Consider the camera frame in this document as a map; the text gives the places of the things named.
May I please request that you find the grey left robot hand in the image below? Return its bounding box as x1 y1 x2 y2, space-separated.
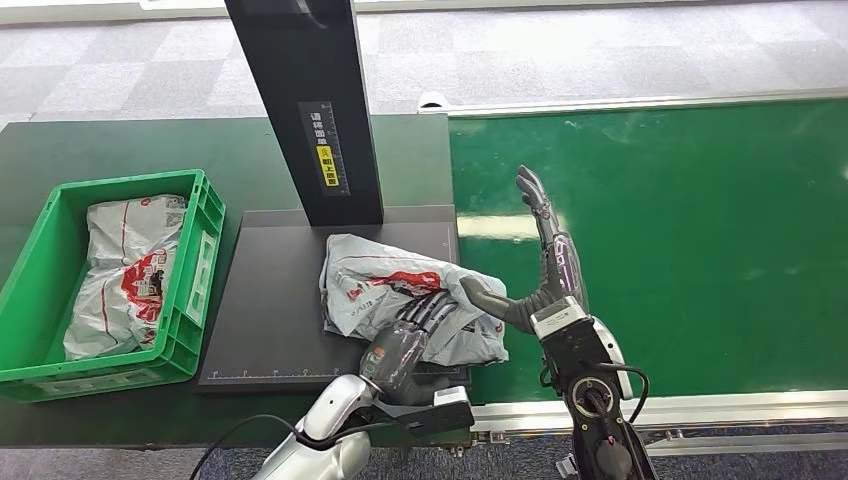
359 291 465 407

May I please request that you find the green conveyor belt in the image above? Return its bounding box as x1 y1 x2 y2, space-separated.
449 99 848 405

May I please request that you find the white skirting strip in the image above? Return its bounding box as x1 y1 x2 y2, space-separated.
0 0 848 26

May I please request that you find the black left wrist camera bracket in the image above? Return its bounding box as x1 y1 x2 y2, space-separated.
380 386 476 439

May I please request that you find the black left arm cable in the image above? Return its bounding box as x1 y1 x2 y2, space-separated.
188 413 399 480

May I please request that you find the green plastic crate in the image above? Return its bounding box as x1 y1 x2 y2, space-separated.
0 168 227 404

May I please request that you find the black inbound scanner machine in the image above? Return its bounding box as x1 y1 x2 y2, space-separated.
196 0 473 395

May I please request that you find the grey mailer package red print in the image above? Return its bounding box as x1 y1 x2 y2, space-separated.
319 233 510 367
62 193 190 362

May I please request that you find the silver conveyor frame rail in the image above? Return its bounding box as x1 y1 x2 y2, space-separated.
417 89 848 119
467 389 848 458

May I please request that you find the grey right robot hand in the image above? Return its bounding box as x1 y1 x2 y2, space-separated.
460 165 591 334

